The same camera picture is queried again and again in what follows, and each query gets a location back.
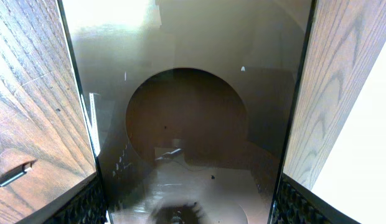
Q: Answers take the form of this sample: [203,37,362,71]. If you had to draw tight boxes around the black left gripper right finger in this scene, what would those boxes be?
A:
[269,174,359,224]

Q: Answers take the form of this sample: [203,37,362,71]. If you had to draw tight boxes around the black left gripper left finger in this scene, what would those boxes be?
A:
[21,173,108,224]

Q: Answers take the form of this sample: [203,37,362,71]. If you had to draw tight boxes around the black charger cable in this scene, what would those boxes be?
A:
[0,161,35,190]

